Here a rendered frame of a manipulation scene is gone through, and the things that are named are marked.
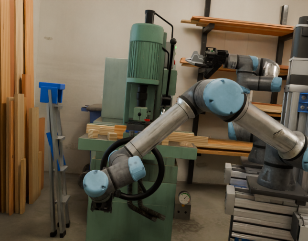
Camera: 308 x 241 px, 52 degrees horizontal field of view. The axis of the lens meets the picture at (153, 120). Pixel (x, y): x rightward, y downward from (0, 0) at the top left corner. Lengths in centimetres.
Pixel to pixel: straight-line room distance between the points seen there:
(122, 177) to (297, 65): 101
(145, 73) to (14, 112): 156
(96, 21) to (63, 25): 41
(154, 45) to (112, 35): 250
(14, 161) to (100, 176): 208
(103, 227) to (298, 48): 129
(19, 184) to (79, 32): 207
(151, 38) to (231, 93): 75
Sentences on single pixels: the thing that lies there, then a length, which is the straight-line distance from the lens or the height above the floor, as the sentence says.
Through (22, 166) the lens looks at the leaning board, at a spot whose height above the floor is 43.
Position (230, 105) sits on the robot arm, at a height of 114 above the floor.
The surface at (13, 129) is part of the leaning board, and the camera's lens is 292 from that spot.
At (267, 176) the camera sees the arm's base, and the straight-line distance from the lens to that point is 139.
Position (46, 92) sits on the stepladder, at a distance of 244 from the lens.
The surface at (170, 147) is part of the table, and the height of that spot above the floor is 90.
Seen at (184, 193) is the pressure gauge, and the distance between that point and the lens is 158.
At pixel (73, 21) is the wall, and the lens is 424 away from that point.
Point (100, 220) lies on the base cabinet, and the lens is 171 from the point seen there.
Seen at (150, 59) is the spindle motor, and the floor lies 133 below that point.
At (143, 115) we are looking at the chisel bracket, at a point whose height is 103.
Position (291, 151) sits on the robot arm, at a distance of 122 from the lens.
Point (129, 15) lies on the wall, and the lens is 418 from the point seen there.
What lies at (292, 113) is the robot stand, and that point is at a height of 112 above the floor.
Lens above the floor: 116
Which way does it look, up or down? 5 degrees down
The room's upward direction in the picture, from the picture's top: 5 degrees clockwise
